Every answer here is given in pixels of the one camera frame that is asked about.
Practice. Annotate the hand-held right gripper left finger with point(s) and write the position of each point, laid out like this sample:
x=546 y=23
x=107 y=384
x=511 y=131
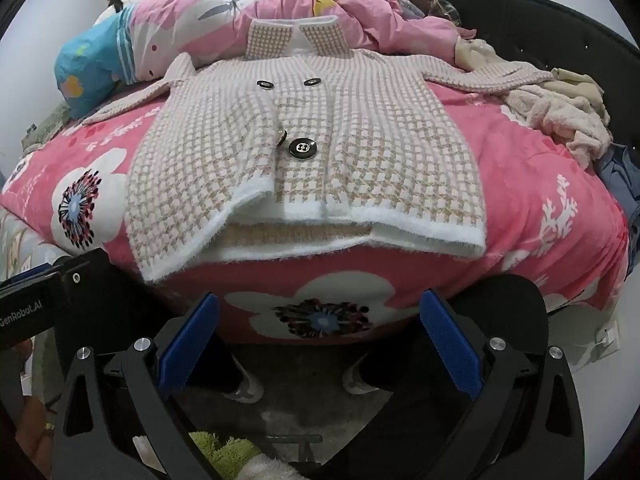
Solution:
x=187 y=345

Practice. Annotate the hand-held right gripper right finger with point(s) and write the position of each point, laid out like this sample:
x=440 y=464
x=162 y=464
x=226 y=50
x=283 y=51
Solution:
x=450 y=345

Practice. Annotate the beige checked knit coat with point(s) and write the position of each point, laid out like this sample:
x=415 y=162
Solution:
x=350 y=160

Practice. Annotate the patterned mattress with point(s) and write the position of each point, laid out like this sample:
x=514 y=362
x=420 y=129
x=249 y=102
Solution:
x=20 y=240

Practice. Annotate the green fluffy cloth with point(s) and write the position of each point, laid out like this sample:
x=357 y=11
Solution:
x=225 y=452

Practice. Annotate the white fluffy cloth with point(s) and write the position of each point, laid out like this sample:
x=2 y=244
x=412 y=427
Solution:
x=265 y=470

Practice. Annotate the grey-green cloth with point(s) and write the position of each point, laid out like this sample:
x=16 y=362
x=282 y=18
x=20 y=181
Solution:
x=47 y=127

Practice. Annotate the pink floral blanket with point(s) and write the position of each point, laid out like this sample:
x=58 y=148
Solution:
x=525 y=170

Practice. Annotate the dark blue cloth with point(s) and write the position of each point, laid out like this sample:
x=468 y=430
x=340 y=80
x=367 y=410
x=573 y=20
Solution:
x=620 y=175

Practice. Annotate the cream fluffy garment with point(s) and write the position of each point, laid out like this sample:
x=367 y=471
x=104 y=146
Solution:
x=565 y=115

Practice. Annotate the beige smooth garment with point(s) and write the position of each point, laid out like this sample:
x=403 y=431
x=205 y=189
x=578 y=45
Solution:
x=475 y=52

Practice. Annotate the black padded headboard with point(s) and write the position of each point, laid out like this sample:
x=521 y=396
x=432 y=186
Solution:
x=550 y=25

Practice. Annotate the pink and blue cartoon quilt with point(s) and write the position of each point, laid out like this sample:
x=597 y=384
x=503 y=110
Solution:
x=350 y=5

